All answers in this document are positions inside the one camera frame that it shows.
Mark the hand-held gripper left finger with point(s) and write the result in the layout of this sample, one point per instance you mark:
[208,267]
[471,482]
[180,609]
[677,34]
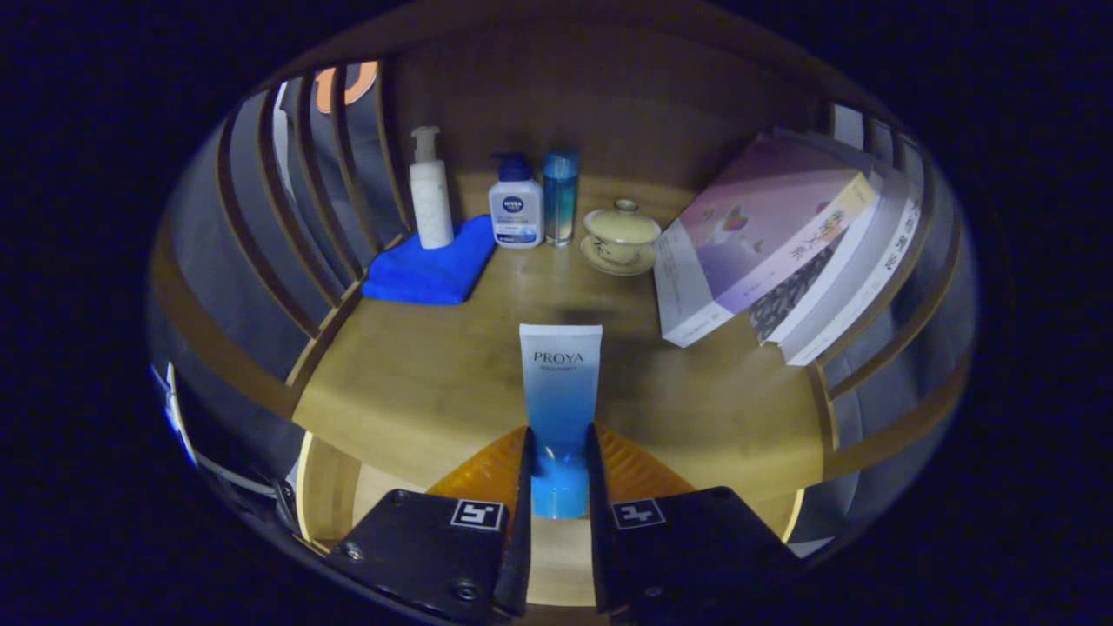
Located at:
[417,548]

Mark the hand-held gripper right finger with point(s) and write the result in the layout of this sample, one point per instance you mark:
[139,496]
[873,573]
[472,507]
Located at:
[696,548]

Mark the blue and white tube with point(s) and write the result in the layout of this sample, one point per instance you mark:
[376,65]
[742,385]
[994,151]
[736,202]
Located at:
[561,391]

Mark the wooden countertop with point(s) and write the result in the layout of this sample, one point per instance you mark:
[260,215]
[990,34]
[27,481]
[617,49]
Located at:
[417,365]

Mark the wooden cabinet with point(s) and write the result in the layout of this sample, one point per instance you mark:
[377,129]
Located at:
[565,78]

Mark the dark patterned cover book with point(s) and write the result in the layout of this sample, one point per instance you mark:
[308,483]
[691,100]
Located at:
[791,294]

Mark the blue folded cloth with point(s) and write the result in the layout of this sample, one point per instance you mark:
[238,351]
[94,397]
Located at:
[430,265]

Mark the purple cover book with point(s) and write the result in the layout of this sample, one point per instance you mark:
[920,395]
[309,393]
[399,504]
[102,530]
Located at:
[756,226]

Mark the beige lidded teacup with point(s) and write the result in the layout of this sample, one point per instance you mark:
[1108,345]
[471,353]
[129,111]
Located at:
[621,228]

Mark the white pump bottle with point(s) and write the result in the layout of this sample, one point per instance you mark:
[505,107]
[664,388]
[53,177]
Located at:
[430,200]

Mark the white lotion bottle blue cap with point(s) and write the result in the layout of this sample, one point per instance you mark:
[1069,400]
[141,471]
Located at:
[516,213]

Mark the slim teal bottle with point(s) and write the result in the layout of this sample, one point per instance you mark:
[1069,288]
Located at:
[560,198]

